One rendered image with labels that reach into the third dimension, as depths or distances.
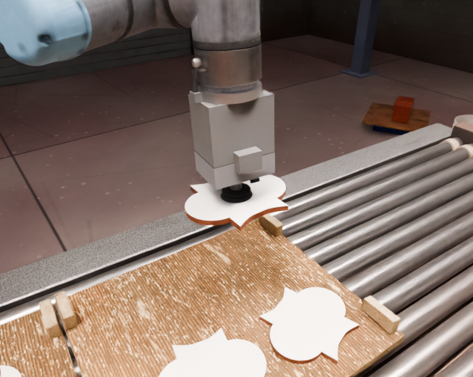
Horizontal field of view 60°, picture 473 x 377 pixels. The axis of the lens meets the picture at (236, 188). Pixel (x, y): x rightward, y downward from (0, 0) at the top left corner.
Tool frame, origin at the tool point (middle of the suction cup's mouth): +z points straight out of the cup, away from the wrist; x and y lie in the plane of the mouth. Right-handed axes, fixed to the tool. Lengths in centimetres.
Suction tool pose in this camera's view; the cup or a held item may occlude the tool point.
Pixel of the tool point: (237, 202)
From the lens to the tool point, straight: 55.5
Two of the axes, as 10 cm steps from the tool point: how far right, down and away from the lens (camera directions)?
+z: 0.5, 8.7, 4.9
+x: -4.5, -4.2, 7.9
